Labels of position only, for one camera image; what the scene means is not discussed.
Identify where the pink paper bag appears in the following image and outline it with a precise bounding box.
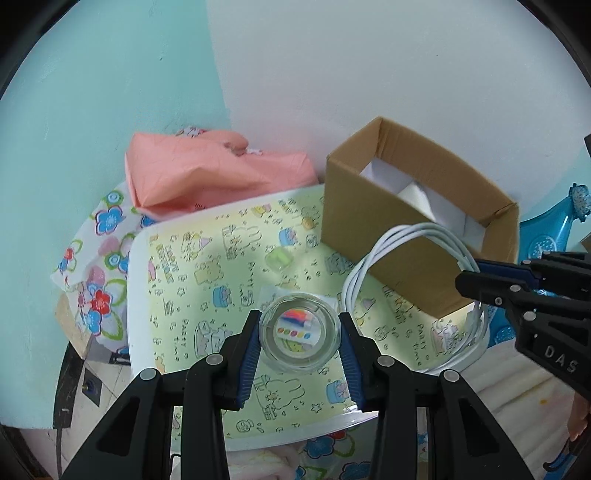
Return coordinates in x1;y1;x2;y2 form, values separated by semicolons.
124;130;318;220

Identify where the white cloth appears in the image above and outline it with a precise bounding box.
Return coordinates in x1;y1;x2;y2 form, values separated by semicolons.
397;181;436;222

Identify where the yellow cartoon tray table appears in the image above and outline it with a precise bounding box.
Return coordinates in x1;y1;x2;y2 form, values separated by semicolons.
126;184;491;453

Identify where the small green case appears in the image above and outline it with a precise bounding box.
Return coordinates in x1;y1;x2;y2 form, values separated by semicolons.
264;247;294;272

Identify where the floral patterned cloth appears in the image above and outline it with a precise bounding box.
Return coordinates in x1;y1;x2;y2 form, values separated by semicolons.
49;125;209;356

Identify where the white cable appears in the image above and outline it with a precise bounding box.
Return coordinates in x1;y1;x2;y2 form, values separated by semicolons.
341;222;492;375

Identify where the brown cardboard box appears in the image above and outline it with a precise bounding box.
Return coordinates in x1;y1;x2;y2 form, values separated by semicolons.
322;117;519;318

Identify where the black wall socket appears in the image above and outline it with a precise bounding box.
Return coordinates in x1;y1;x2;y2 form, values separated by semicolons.
81;370;102;407

